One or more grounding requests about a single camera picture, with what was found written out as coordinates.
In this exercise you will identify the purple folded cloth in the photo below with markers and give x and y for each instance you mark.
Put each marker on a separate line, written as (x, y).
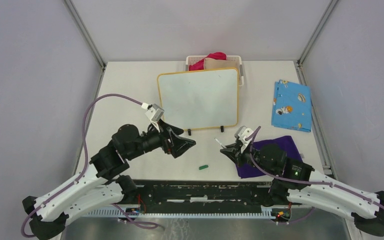
(285, 143)

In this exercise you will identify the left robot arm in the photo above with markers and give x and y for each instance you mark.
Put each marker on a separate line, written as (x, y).
(101, 182)

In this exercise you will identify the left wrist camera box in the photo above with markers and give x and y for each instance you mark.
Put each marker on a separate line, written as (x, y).
(154, 113)

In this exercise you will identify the white perforated plastic basket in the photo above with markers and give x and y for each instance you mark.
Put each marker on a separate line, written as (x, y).
(195, 58)

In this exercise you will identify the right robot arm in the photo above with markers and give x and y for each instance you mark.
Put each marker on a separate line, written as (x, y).
(299, 183)

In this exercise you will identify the yellow-framed whiteboard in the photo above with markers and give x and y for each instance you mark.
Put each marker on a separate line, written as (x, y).
(201, 99)

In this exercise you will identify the pink folded cloth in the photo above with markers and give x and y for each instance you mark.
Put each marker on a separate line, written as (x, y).
(199, 65)

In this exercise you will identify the blue space-print cloth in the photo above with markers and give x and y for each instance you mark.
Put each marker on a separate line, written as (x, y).
(292, 106)

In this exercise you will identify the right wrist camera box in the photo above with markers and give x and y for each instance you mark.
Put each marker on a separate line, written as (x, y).
(244, 134)

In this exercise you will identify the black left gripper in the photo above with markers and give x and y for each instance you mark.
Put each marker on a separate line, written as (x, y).
(179, 145)

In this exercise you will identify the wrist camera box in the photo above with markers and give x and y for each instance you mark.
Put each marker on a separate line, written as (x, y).
(154, 113)
(244, 134)

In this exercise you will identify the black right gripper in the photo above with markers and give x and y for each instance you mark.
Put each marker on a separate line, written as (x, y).
(234, 152)

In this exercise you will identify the green marker cap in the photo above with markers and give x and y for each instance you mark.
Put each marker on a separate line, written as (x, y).
(202, 167)

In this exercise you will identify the beige folded cloth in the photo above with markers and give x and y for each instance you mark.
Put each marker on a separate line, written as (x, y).
(211, 64)

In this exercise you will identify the green whiteboard marker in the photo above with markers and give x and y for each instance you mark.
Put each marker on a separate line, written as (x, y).
(220, 143)

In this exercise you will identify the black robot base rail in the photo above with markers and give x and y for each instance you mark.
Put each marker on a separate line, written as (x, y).
(202, 197)

